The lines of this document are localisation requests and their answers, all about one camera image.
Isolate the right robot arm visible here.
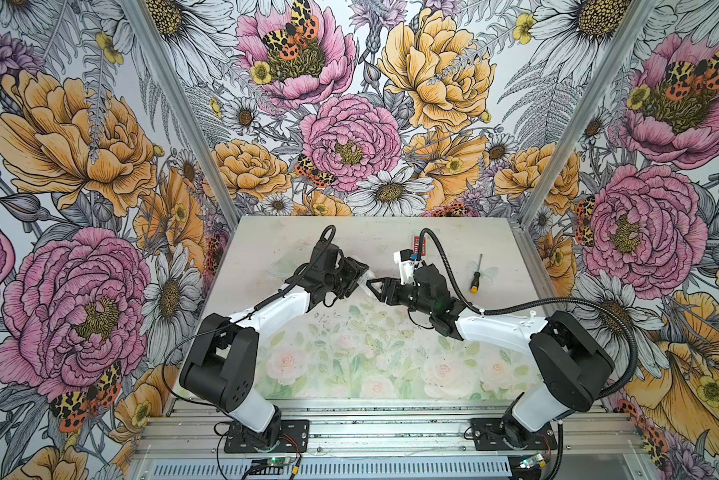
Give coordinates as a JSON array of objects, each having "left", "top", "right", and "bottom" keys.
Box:
[{"left": 365, "top": 262, "right": 615, "bottom": 450}]

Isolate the left circuit board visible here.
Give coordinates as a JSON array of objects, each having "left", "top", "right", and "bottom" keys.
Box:
[{"left": 251, "top": 457, "right": 297, "bottom": 470}]

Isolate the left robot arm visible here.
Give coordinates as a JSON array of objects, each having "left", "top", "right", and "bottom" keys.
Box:
[{"left": 179, "top": 240, "right": 371, "bottom": 450}]

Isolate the circuit board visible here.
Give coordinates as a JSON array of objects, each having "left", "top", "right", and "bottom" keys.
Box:
[
  {"left": 517, "top": 453, "right": 547, "bottom": 469},
  {"left": 251, "top": 457, "right": 297, "bottom": 470}
]

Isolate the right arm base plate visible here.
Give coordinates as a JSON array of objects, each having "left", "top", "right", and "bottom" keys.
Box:
[{"left": 465, "top": 417, "right": 557, "bottom": 451}]

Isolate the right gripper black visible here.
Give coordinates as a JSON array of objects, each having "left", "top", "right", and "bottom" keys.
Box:
[{"left": 364, "top": 276, "right": 435, "bottom": 316}]

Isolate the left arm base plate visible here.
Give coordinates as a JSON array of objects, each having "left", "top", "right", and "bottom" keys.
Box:
[{"left": 223, "top": 419, "right": 311, "bottom": 454}]

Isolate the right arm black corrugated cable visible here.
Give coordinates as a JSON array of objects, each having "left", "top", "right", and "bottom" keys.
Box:
[{"left": 417, "top": 227, "right": 639, "bottom": 400}]

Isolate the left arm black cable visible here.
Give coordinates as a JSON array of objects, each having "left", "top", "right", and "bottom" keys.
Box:
[{"left": 160, "top": 224, "right": 338, "bottom": 409}]

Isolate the red white remote control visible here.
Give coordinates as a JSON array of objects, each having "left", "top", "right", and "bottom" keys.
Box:
[{"left": 413, "top": 235, "right": 425, "bottom": 258}]

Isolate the right circuit board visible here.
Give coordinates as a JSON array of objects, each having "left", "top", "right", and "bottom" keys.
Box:
[{"left": 517, "top": 453, "right": 547, "bottom": 469}]

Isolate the aluminium frame rail front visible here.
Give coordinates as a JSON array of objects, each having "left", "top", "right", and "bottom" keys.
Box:
[{"left": 134, "top": 399, "right": 643, "bottom": 460}]

